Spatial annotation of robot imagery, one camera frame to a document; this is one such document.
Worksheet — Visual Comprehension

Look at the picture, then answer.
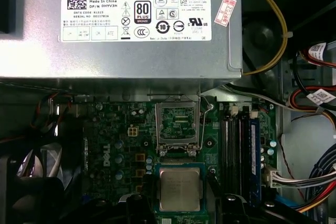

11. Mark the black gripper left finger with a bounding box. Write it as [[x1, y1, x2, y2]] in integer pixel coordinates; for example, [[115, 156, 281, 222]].
[[83, 173, 160, 224]]

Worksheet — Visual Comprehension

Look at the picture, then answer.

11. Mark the silver power supply unit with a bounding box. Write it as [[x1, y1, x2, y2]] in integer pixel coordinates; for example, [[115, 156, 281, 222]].
[[0, 0, 244, 88]]

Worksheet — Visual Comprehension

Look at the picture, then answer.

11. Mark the blue RAM stick white label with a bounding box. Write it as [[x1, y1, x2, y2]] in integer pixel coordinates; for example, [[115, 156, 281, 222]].
[[248, 120, 263, 202]]

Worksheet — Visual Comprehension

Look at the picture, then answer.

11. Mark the red white inspection sticker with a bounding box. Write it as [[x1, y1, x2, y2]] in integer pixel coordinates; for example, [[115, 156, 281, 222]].
[[213, 0, 239, 28]]

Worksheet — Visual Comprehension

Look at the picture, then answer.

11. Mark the black PC case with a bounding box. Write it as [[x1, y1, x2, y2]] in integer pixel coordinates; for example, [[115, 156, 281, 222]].
[[0, 0, 336, 224]]

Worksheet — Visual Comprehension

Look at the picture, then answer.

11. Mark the black RAM slot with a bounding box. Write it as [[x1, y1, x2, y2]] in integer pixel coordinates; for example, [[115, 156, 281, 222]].
[[238, 105, 250, 196], [221, 104, 230, 196], [229, 104, 238, 196]]

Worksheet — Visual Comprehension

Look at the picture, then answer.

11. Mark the thin wire locking lever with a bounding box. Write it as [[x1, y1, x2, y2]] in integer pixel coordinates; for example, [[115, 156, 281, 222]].
[[195, 93, 214, 151]]

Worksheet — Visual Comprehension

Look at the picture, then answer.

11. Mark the black cable bundle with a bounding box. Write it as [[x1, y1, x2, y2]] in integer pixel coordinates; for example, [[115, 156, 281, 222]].
[[306, 145, 336, 204]]

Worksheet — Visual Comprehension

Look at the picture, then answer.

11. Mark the green Dell motherboard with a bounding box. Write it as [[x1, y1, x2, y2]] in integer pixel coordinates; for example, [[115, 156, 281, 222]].
[[56, 95, 279, 224]]

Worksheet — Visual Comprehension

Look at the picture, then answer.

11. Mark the metal socket cover frame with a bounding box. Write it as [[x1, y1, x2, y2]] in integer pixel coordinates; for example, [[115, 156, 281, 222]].
[[154, 94, 202, 156]]

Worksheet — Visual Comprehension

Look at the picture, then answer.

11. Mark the black case fan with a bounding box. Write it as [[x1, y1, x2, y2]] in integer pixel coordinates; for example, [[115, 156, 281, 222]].
[[0, 126, 69, 224]]

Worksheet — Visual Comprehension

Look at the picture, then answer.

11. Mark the CPU socket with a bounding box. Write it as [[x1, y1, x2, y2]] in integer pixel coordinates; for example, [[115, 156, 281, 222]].
[[153, 152, 209, 224]]

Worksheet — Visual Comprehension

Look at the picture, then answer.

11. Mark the silver CPU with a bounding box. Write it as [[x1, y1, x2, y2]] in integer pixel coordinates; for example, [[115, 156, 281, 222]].
[[154, 162, 207, 213]]

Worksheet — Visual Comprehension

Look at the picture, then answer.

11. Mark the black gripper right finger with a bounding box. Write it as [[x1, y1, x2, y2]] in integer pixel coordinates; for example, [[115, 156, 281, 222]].
[[206, 170, 325, 224]]

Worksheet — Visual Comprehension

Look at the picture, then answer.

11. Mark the white plug wire bundle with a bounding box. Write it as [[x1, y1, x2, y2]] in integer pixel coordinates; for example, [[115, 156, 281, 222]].
[[264, 166, 336, 192]]

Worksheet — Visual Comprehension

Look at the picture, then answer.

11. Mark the orange wire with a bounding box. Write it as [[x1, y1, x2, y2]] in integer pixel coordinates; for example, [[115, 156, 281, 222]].
[[298, 194, 330, 213]]

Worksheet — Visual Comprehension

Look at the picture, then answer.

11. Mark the red black twisted fan wire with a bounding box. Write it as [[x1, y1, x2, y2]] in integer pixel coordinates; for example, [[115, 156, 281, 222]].
[[29, 90, 74, 132]]

